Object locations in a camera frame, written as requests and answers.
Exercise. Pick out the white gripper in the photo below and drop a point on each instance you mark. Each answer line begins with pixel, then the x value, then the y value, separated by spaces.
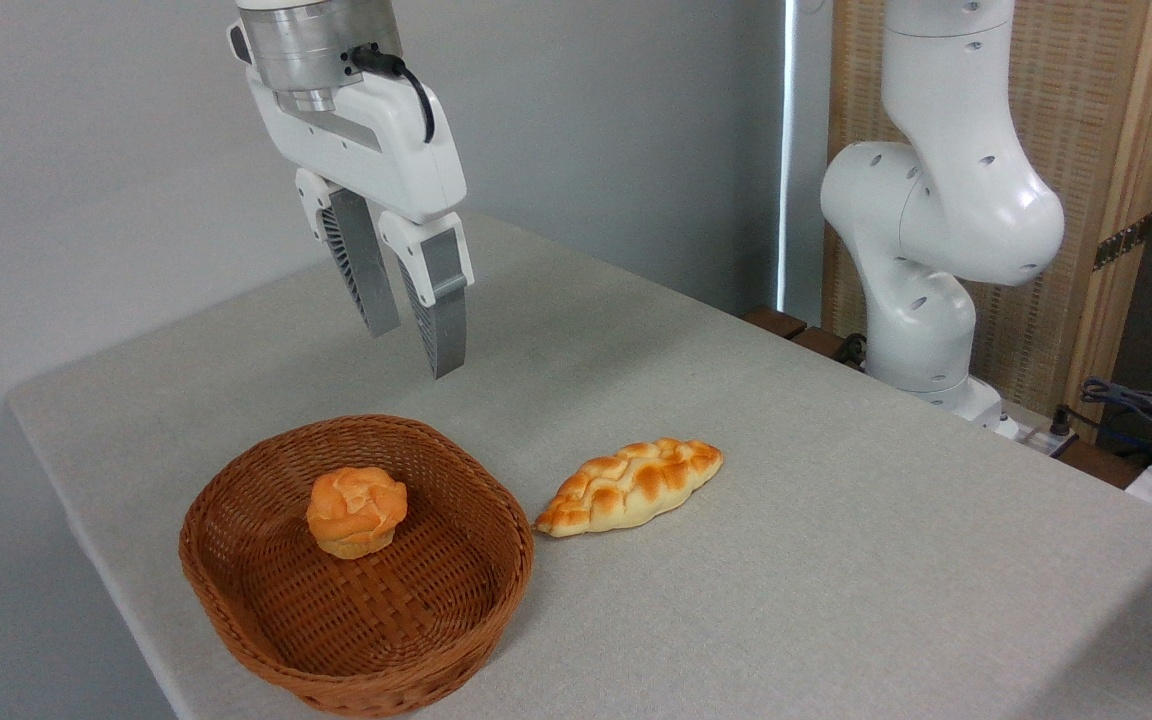
pixel 386 150

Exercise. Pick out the round orange bread bun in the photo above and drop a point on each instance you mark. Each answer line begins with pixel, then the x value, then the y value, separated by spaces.
pixel 356 510

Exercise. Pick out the long braided bread loaf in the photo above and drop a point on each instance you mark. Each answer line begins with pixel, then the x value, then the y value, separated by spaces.
pixel 626 485

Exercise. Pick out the brown woven wicker basket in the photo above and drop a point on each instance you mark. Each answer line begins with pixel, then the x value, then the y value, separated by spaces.
pixel 416 620

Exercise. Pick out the dark brown wooden ledge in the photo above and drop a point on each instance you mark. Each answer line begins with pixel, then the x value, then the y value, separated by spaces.
pixel 776 322

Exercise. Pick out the white power strip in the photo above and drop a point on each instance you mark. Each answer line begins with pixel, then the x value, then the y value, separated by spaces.
pixel 1031 437

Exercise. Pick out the woven rattan wooden screen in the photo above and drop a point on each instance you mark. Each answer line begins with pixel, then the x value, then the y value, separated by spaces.
pixel 1086 100

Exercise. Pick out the metal screen hinge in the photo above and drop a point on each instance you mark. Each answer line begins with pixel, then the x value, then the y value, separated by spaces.
pixel 1121 243

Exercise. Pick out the white vertical wall trim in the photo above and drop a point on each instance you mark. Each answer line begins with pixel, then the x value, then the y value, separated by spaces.
pixel 788 150

